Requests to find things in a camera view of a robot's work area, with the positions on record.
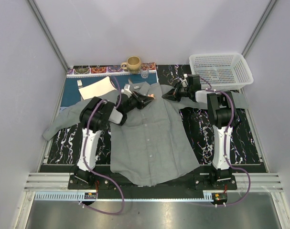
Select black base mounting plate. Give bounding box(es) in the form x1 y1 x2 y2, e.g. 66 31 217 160
68 166 237 200

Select silver fork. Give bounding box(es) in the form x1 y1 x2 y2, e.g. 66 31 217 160
77 80 83 89

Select white plastic mesh basket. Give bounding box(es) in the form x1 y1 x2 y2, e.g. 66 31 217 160
189 53 254 91

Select small clear glass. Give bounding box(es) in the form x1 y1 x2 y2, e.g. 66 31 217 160
140 64 150 79

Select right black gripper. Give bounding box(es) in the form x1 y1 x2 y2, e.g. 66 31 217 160
162 82 192 103

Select grey button shirt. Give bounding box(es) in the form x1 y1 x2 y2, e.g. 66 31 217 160
42 81 248 187

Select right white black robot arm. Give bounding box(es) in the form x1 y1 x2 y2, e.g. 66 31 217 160
162 74 237 189

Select beige square plate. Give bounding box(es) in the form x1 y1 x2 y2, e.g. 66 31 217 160
78 76 116 100

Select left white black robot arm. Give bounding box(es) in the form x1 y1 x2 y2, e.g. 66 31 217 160
69 90 155 189

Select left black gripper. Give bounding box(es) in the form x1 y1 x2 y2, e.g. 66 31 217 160
124 91 153 114

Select tan ceramic mug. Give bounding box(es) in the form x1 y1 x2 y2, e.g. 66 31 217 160
120 56 141 74

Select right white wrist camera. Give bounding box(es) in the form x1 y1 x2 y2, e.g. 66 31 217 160
181 73 188 87

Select black marble pattern mat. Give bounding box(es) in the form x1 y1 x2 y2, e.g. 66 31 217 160
46 64 266 173

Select blue patterned placemat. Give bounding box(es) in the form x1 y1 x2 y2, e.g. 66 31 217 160
60 62 158 110

